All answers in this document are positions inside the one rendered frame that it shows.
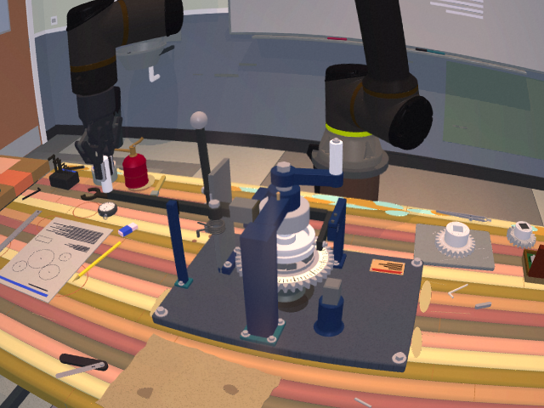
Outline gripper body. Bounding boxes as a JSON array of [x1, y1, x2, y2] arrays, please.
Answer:
[[76, 86, 125, 130]]

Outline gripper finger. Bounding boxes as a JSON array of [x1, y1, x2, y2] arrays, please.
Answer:
[[75, 124, 105, 180], [102, 116, 125, 176]]

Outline black lever with grey ball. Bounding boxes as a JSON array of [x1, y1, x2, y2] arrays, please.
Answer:
[[190, 110, 223, 206]]

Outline paper gear drawing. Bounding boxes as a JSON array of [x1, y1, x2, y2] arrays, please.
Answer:
[[0, 217, 114, 303]]

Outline grey and white clutch drum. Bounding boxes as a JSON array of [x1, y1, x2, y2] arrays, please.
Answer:
[[275, 198, 319, 273]]

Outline black clutch lever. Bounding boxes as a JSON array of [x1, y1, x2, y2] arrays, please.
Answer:
[[315, 217, 333, 252]]

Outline white toothed dog gear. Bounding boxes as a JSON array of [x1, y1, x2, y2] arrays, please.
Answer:
[[232, 245, 336, 303]]

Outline blue stub cup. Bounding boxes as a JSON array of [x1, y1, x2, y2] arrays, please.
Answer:
[[313, 277, 346, 337]]

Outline dark grey gear train base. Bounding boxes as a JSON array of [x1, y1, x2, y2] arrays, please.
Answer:
[[151, 227, 425, 374]]

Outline white change gear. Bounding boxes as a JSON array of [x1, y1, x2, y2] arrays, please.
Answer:
[[433, 221, 477, 258], [506, 220, 538, 249]]

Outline grey tray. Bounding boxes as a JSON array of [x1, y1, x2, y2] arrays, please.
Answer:
[[413, 222, 496, 272]]

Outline grey tin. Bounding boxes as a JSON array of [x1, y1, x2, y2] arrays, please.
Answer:
[[91, 164, 118, 187]]

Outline white cylinder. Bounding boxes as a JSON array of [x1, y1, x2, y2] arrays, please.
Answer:
[[99, 154, 116, 194]]

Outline red oil can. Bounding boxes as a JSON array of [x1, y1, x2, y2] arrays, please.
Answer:
[[116, 137, 150, 190]]

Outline black hex key holder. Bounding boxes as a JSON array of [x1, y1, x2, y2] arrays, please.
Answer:
[[48, 154, 81, 190]]

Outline orange door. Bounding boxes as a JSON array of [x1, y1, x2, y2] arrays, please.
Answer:
[[0, 0, 44, 150]]

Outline steel ruler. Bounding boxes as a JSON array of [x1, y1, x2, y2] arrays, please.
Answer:
[[0, 209, 44, 252]]

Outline yellow pencil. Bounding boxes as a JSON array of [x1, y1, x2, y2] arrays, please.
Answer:
[[76, 239, 124, 281]]

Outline grey upright plate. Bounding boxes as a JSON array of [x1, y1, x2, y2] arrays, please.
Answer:
[[207, 157, 232, 214]]

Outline dark coil spring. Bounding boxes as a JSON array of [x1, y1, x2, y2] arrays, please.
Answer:
[[196, 215, 227, 236]]

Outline grey square block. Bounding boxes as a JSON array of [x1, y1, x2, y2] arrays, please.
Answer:
[[229, 198, 258, 224]]

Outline large whiteboard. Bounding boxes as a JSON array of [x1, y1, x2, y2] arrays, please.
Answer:
[[228, 0, 544, 74]]

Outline orange label plate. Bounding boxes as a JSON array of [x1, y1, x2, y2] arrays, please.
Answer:
[[368, 258, 406, 277]]

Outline grey steel rod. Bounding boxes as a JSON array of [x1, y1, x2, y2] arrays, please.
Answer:
[[434, 209, 493, 223]]

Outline brown box with green lining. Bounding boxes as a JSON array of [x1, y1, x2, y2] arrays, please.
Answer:
[[522, 243, 544, 285]]

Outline tan wooden handled tool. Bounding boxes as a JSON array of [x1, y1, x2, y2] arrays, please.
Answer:
[[148, 174, 168, 197]]

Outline blue crank with white handle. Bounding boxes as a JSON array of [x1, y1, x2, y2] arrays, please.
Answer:
[[269, 138, 345, 201]]

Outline black handled folding tool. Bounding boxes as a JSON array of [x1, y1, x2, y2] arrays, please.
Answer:
[[54, 353, 110, 380]]

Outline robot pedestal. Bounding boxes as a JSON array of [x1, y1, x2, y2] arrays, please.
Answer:
[[338, 171, 380, 201]]

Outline green wall board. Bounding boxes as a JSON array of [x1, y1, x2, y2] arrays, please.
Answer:
[[443, 58, 544, 156]]

